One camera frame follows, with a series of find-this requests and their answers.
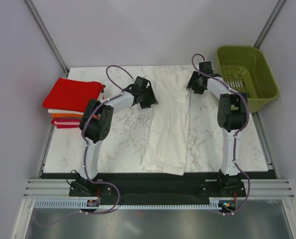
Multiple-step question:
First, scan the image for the left aluminium frame post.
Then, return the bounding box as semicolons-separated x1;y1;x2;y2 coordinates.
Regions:
23;0;69;76

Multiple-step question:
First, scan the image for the pink red folded shirts bottom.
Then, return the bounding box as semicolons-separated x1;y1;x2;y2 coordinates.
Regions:
51;118;81;128

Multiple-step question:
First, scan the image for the white slotted cable duct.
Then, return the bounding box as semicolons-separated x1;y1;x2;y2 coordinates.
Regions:
33;199;236;210

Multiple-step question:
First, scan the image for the olive green plastic basket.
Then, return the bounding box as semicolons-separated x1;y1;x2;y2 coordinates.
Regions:
216;45;279;113

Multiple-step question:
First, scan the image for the right aluminium frame post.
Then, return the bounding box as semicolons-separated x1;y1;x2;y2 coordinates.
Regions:
253;0;287;49

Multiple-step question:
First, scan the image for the white t shirt robot print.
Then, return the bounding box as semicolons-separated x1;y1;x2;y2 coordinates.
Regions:
141;68;192;176

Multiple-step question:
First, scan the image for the orange folded t shirt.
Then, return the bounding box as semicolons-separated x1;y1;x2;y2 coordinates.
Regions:
51;113;83;119

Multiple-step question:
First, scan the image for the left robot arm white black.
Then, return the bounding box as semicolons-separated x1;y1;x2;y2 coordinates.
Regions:
79;77;158;196

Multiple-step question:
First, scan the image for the aluminium frame post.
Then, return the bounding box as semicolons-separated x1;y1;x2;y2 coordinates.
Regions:
23;0;69;76
253;0;287;49

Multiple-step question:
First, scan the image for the aluminium rail base frame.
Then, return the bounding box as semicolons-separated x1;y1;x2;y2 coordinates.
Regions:
11;113;296;239

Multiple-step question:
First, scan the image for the red folded t shirt top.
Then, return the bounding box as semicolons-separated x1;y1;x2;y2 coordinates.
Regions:
42;78;105;112

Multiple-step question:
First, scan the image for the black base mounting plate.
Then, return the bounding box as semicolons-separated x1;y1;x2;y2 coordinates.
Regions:
69;172;246;204

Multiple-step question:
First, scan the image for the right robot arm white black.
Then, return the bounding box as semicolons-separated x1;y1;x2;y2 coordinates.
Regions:
187;61;249;177

